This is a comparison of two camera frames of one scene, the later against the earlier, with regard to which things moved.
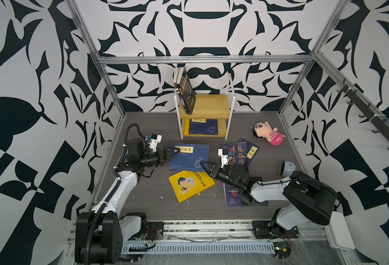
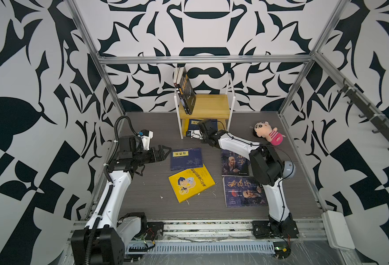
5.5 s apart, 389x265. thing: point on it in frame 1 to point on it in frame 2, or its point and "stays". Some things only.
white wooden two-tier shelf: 212,117 stays
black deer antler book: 187,94 stays
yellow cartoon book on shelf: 186,130 stays
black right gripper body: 225,176 to 208,139
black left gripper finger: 172,151 to 164,150
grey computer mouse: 287,168 stays
